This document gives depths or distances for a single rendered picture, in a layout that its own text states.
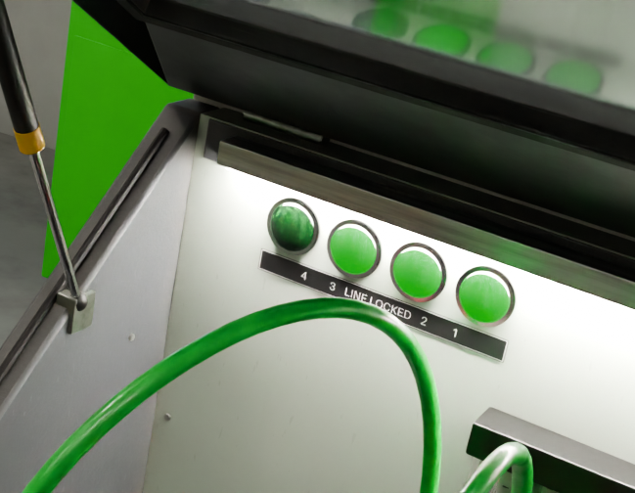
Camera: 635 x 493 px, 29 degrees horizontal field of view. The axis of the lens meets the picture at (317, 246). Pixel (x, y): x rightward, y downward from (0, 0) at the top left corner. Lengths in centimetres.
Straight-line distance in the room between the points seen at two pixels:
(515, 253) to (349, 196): 14
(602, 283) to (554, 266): 4
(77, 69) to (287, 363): 279
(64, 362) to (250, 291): 18
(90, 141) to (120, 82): 23
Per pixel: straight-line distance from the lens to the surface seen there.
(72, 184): 392
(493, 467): 75
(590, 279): 93
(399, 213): 98
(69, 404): 107
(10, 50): 87
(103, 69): 377
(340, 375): 108
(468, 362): 102
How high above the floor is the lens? 174
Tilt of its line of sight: 21 degrees down
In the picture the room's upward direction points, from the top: 11 degrees clockwise
